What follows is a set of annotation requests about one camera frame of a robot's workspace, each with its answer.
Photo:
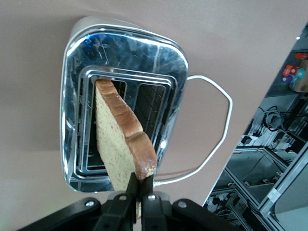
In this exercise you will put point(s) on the cream and chrome toaster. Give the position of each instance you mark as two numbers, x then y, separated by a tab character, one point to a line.
72	108

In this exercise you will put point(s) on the brown cardboard box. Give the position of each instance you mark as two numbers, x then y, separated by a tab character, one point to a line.
303	84

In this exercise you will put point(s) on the aluminium frame rack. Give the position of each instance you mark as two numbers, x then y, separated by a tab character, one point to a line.
284	192

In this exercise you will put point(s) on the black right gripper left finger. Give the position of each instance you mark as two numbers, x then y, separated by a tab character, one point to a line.
120	211

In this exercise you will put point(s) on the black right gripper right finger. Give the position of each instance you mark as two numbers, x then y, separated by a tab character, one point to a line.
151	211

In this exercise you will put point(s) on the bread slice with brown crust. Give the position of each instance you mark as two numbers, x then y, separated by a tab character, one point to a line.
113	139

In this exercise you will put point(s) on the orange and teal printed box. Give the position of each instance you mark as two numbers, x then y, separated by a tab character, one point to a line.
288	72

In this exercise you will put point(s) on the brown table cover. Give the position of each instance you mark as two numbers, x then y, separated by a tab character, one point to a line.
24	96

